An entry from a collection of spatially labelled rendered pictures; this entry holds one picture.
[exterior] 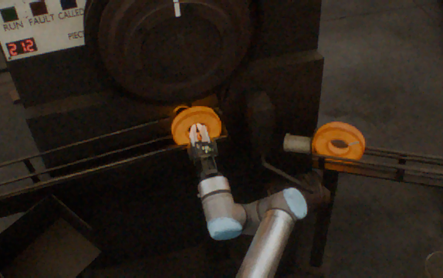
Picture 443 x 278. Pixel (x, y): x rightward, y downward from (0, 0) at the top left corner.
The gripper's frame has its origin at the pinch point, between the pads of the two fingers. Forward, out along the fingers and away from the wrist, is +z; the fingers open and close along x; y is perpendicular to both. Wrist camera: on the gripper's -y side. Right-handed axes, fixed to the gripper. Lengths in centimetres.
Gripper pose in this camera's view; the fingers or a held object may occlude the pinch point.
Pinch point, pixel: (196, 127)
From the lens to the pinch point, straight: 154.3
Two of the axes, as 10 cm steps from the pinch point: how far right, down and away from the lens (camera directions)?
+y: 0.3, -4.7, -8.8
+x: -9.7, 2.1, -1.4
